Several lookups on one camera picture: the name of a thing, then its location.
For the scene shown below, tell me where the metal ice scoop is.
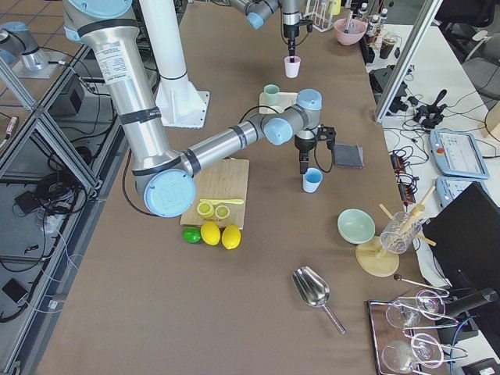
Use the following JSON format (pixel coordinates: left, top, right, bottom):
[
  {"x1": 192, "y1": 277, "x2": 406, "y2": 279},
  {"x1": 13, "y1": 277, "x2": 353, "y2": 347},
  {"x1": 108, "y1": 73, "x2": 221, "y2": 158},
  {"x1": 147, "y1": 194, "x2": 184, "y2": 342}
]
[{"x1": 291, "y1": 266, "x2": 346, "y2": 334}]

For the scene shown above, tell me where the grey cloth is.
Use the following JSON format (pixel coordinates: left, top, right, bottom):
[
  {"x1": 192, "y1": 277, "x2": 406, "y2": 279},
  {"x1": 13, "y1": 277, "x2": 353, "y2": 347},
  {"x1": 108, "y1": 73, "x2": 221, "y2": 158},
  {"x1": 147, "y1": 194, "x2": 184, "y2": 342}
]
[{"x1": 334, "y1": 144, "x2": 364, "y2": 169}]

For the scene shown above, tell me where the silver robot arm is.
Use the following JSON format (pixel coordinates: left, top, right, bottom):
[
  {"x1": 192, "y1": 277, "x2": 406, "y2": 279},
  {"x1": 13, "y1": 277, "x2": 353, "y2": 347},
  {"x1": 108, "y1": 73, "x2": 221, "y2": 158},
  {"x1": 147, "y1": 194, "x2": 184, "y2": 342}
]
[
  {"x1": 228, "y1": 1, "x2": 313, "y2": 78},
  {"x1": 63, "y1": 1, "x2": 323, "y2": 217}
]

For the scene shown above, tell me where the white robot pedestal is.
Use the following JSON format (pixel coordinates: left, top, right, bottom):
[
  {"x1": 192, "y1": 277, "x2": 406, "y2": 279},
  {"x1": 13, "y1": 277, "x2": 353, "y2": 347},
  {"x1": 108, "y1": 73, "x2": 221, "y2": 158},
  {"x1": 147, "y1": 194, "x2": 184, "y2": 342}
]
[{"x1": 140, "y1": 0, "x2": 209, "y2": 129}]

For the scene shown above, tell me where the pink bowl with ice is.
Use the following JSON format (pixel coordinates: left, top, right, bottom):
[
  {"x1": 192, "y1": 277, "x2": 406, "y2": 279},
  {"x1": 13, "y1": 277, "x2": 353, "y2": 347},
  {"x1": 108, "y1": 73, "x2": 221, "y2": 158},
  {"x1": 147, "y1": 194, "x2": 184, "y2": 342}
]
[{"x1": 334, "y1": 18, "x2": 367, "y2": 45}]

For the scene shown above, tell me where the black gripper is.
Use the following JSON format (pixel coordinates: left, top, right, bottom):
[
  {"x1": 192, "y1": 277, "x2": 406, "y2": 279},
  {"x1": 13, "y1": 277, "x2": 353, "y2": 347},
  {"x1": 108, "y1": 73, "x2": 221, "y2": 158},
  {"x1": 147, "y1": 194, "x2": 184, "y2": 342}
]
[
  {"x1": 283, "y1": 18, "x2": 313, "y2": 58},
  {"x1": 294, "y1": 125, "x2": 336, "y2": 174}
]

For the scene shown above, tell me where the wire wine glass rack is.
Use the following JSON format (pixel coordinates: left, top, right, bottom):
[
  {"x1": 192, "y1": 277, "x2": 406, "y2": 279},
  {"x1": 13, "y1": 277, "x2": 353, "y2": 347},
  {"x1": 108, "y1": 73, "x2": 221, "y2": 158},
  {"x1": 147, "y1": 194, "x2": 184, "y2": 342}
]
[{"x1": 366, "y1": 288, "x2": 468, "y2": 374}]

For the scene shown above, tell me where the halved lemon slice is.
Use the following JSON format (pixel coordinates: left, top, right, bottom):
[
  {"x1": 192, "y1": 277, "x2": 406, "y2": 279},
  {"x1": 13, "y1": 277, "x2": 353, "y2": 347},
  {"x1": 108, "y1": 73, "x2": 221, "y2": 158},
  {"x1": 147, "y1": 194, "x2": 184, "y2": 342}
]
[
  {"x1": 214, "y1": 205, "x2": 230, "y2": 220},
  {"x1": 196, "y1": 202, "x2": 215, "y2": 219}
]

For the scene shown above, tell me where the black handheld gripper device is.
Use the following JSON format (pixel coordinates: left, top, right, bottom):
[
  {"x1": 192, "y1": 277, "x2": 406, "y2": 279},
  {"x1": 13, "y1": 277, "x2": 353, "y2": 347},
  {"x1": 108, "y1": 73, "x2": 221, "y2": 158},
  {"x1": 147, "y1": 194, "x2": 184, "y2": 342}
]
[{"x1": 412, "y1": 89, "x2": 448, "y2": 129}]

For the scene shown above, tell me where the blue plastic cup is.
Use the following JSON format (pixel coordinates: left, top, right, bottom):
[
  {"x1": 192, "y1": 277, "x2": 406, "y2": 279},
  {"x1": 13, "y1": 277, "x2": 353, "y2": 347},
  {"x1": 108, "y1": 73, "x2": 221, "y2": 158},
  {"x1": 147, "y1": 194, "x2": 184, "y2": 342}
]
[{"x1": 302, "y1": 168, "x2": 323, "y2": 193}]

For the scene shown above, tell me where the metal muddler stick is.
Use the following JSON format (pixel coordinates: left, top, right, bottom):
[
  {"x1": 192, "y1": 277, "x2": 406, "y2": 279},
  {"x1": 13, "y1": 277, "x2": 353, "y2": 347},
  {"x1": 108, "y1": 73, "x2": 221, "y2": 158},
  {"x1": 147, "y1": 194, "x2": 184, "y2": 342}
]
[{"x1": 344, "y1": 10, "x2": 353, "y2": 34}]

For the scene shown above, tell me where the yellow cup on rack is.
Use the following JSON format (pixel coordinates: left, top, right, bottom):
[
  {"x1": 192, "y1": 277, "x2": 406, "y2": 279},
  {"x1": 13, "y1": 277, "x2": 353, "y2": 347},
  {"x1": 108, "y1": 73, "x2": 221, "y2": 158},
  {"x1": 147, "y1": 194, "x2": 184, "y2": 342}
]
[{"x1": 330, "y1": 0, "x2": 341, "y2": 16}]

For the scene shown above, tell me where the yellow lemon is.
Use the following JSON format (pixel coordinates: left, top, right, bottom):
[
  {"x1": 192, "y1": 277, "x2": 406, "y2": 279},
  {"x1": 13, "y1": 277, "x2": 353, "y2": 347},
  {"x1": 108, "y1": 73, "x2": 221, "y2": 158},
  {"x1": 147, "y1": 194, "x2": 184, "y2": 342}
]
[
  {"x1": 221, "y1": 225, "x2": 241, "y2": 250},
  {"x1": 200, "y1": 221, "x2": 221, "y2": 246}
]

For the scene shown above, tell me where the iced coffee cup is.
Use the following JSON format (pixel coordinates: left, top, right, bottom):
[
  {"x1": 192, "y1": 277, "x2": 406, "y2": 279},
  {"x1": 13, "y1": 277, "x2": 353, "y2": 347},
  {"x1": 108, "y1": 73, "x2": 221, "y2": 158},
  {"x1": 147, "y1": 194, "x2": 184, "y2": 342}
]
[{"x1": 379, "y1": 33, "x2": 399, "y2": 59}]

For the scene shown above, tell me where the green ceramic bowl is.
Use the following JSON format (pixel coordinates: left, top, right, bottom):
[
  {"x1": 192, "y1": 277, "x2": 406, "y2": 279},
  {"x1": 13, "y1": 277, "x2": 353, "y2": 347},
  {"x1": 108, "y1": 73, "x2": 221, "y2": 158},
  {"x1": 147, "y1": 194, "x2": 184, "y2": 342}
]
[{"x1": 337, "y1": 209, "x2": 375, "y2": 245}]

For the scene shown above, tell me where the long bar spoon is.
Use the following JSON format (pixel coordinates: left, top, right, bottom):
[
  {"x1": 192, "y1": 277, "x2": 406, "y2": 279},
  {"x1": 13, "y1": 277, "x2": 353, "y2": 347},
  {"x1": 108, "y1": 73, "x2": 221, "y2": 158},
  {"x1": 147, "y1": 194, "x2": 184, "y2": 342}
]
[{"x1": 393, "y1": 273, "x2": 448, "y2": 293}]

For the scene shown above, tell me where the pink plastic cup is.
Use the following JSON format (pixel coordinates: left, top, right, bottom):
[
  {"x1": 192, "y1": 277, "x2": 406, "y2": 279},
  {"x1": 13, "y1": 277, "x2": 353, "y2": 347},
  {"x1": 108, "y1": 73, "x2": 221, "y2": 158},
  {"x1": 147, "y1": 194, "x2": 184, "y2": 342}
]
[{"x1": 284, "y1": 55, "x2": 301, "y2": 78}]

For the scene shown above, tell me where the clear glass mug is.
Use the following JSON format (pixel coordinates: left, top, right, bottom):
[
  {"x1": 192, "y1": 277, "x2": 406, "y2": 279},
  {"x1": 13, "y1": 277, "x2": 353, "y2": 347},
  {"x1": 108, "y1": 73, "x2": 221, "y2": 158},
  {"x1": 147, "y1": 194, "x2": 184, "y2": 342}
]
[{"x1": 380, "y1": 212, "x2": 422, "y2": 254}]

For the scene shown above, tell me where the green lime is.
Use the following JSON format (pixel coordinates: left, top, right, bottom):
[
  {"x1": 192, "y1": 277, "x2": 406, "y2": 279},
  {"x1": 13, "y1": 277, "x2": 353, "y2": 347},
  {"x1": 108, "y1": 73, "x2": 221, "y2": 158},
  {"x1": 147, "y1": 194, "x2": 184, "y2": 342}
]
[{"x1": 182, "y1": 227, "x2": 202, "y2": 244}]

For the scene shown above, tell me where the wooden mug tree stand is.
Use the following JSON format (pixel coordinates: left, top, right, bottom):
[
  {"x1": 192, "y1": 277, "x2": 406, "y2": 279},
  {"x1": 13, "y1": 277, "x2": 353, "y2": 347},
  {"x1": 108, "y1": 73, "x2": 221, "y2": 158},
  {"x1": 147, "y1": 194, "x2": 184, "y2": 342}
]
[{"x1": 355, "y1": 186, "x2": 437, "y2": 277}]

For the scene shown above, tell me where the aluminium frame post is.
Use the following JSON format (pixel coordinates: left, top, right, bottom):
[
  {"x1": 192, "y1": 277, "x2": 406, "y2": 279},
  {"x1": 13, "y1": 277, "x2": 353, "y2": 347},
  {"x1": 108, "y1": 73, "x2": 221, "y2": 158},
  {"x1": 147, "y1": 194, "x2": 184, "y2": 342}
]
[{"x1": 373, "y1": 0, "x2": 442, "y2": 124}]

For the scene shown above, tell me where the green plastic cup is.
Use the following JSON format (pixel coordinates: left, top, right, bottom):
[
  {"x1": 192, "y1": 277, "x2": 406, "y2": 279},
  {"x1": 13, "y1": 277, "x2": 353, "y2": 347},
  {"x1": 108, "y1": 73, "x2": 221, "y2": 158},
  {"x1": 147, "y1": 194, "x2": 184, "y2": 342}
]
[{"x1": 262, "y1": 84, "x2": 280, "y2": 106}]

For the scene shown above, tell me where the wooden cutting board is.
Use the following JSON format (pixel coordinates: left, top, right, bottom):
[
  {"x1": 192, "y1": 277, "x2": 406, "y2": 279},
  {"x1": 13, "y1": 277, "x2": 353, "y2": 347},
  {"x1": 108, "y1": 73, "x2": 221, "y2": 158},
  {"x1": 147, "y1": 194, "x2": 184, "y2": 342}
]
[{"x1": 180, "y1": 159, "x2": 249, "y2": 230}]

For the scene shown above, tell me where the black monitor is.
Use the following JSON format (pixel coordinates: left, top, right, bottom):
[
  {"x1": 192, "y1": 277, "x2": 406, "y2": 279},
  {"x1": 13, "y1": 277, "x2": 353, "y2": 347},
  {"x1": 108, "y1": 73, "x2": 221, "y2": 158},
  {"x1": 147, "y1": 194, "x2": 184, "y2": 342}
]
[{"x1": 422, "y1": 180, "x2": 500, "y2": 309}]

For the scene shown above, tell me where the white wire cup rack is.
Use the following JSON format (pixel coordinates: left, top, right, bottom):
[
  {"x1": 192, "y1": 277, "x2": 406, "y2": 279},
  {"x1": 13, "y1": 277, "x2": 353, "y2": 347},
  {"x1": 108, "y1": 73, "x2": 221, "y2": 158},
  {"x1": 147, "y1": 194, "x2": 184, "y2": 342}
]
[{"x1": 305, "y1": 0, "x2": 334, "y2": 32}]

